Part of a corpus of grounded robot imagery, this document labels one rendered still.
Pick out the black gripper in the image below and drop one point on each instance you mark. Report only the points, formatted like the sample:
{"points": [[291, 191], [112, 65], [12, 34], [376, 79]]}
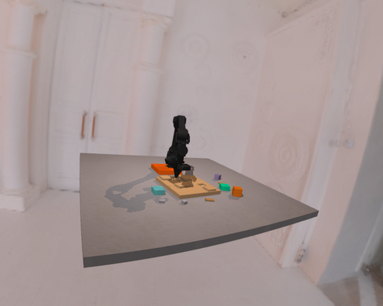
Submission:
{"points": [[178, 167]]}

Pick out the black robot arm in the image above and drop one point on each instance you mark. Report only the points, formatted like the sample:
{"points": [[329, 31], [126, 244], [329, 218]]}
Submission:
{"points": [[181, 137]]}

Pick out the green square block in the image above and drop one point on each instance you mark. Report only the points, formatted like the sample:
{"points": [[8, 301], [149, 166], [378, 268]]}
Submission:
{"points": [[224, 187]]}

